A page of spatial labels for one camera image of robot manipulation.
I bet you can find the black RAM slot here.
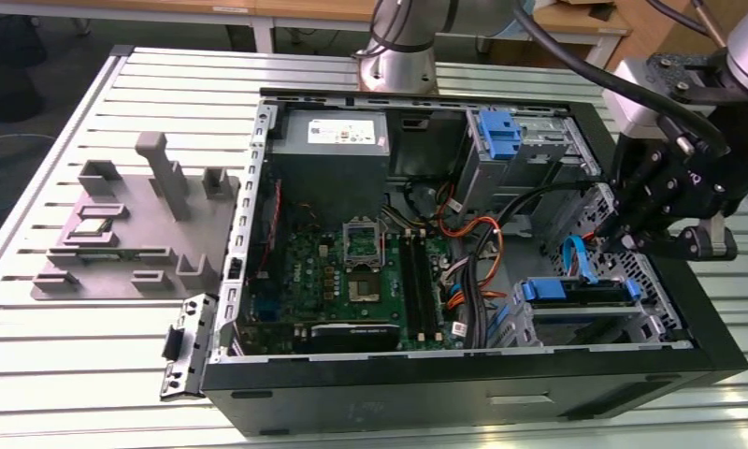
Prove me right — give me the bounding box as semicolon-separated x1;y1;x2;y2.
417;228;446;341
401;228;429;342

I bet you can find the metal socket cover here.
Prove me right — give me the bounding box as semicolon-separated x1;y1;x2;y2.
341;218;391;274

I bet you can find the hard disk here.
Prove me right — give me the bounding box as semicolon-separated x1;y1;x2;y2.
518;277;643;312

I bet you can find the red black twisted wire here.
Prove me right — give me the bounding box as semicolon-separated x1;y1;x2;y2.
256;180;286;282

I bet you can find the wooden cabinet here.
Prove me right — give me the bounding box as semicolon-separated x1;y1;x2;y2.
605;0;744;76

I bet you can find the green motherboard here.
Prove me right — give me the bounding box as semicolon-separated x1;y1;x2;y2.
240;217;470;353

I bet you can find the grey parts rack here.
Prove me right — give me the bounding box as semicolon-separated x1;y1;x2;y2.
30;132;242;304

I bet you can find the black graphics card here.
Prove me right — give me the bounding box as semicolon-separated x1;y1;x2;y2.
291;319;406;355

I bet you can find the wooden desk white frame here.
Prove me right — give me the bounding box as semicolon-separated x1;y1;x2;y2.
84;0;637;72

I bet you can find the metal disk bay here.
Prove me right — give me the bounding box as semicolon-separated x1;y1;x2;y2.
490;274;691;350

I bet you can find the blue expansion slot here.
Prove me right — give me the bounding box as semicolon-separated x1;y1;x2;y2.
254;297;280;325

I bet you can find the yellow wire bundle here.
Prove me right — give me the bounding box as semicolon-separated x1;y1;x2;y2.
381;204;430;231

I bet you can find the black PC case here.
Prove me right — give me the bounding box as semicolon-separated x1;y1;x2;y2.
159;86;748;439

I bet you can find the metal card retention bracket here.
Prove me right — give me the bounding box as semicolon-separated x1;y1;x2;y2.
159;292;220;403

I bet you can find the metal optical drive cage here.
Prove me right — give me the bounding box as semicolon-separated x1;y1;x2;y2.
458;108;602;217

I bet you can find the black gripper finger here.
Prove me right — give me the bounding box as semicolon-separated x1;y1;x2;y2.
595;149;662;242
621;219;740;262

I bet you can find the orange wire bundle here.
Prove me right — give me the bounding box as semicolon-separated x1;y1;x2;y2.
437;213;509;312

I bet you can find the blue data wire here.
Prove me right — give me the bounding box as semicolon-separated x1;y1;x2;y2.
561;235;603;285

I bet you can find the thick black robot hose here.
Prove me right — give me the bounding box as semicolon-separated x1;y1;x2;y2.
510;0;736;158

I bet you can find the grey power supply unit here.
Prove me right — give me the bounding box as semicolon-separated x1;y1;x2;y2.
264;108;394;222

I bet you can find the CPU socket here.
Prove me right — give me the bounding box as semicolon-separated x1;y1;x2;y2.
347;272;394;306

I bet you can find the blue plastic drive latch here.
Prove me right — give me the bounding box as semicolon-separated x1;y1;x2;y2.
478;109;525;161

